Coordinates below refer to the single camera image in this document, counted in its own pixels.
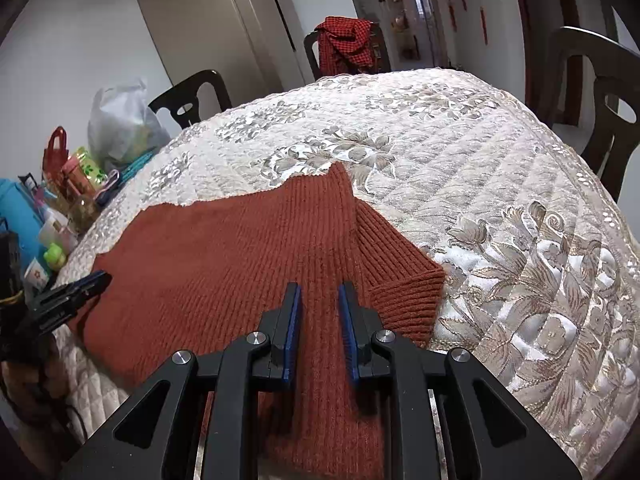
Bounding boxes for rust ribbed knit sweater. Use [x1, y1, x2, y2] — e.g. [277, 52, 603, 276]
[67, 160, 447, 480]

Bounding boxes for red checked cloth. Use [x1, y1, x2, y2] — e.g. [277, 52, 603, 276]
[315, 16, 376, 78]

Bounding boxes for red gift bag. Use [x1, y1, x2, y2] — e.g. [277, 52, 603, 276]
[43, 126, 71, 186]

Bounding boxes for person's left forearm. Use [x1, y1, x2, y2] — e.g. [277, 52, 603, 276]
[0, 345, 61, 411]

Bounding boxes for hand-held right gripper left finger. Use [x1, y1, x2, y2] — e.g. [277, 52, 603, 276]
[60, 282, 302, 480]

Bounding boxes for white paper cup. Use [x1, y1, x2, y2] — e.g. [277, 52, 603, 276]
[24, 258, 53, 291]

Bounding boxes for beige door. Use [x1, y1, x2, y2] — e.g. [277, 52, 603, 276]
[134, 0, 301, 98]

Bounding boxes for pink clothes hanger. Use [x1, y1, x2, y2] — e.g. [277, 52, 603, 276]
[95, 170, 122, 206]

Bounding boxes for green patterned packet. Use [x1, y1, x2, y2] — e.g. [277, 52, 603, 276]
[74, 147, 108, 186]

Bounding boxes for clear jar with pink lid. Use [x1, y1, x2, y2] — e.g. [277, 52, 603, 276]
[62, 157, 98, 226]

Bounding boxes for cream floral quilted table cover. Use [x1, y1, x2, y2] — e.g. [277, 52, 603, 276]
[52, 67, 636, 480]

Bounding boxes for black cable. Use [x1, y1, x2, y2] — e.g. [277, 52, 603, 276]
[45, 360, 93, 441]

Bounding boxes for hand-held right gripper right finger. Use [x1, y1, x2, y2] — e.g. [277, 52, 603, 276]
[337, 282, 583, 480]

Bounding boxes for white plastic bag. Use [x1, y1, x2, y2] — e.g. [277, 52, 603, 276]
[87, 78, 172, 173]

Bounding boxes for dark wooden chair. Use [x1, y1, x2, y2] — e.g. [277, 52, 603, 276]
[303, 22, 392, 81]
[542, 26, 640, 201]
[148, 70, 233, 131]

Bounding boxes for teal clothes hangers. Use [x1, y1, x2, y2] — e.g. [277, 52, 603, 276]
[117, 150, 158, 181]

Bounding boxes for blue plastic container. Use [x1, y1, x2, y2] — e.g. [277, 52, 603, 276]
[0, 178, 43, 273]

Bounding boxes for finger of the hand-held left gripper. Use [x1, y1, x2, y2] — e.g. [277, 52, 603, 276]
[75, 271, 112, 293]
[27, 285, 101, 333]

